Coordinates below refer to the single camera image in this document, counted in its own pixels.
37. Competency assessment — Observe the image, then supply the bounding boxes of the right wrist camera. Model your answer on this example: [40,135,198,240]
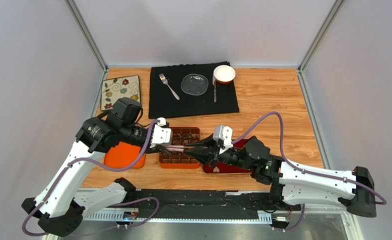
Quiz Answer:
[212,124,233,151]

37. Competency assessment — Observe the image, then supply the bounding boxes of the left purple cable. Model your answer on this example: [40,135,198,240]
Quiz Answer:
[21,118,166,238]

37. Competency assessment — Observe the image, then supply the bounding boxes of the orange chocolate box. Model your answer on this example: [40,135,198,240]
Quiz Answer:
[158,127,201,169]

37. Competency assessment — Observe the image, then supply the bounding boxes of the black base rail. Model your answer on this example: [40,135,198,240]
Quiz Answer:
[82,188,303,222]

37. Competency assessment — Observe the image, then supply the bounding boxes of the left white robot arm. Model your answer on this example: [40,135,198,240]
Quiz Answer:
[22,97,172,237]

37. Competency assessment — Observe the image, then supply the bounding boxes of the red lacquer tray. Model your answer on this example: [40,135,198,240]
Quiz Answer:
[201,139,252,174]

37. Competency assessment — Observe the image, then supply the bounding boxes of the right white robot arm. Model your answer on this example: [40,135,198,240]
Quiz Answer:
[184,136,376,218]

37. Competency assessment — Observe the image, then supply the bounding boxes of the dark handled knife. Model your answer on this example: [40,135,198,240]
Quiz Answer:
[213,83,217,103]

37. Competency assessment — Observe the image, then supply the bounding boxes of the clear glass plate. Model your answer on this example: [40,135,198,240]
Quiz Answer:
[181,73,209,96]

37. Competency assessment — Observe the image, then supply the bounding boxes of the silver fork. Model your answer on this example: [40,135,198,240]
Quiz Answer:
[159,73,180,100]

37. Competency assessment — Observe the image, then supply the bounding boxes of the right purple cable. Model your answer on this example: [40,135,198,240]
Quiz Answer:
[230,111,387,232]

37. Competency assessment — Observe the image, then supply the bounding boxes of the pink handled metal tongs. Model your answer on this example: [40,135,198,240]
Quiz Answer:
[161,145,208,153]

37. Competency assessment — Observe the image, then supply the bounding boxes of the floral square plate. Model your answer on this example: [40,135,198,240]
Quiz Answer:
[100,75,141,111]

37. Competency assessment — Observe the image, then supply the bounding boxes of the purple cable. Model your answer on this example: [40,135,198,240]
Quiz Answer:
[21,118,166,238]
[230,111,387,232]

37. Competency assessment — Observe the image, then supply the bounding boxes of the white orange bowl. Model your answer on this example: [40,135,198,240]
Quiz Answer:
[213,65,236,84]

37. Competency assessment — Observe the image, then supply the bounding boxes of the orange tin lid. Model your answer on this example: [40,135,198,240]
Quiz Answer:
[104,142,141,168]

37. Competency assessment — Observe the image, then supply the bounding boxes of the black cloth mat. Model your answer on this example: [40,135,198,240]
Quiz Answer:
[148,61,239,119]

